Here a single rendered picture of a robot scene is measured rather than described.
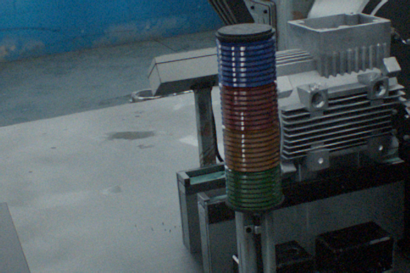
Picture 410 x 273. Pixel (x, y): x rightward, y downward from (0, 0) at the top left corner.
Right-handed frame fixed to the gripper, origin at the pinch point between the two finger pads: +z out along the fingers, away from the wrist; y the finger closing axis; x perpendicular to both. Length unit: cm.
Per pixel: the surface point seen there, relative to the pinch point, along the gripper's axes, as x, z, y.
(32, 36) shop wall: 28, 92, 545
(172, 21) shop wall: -81, 160, 549
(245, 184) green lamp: 18.1, -4.2, -38.2
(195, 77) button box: 8.5, 3.4, 12.6
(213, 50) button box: 2.9, 2.5, 14.9
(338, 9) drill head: -23.2, 14.6, 21.9
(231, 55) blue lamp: 11.6, -16.3, -37.8
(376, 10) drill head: -26.7, 16.2, 14.9
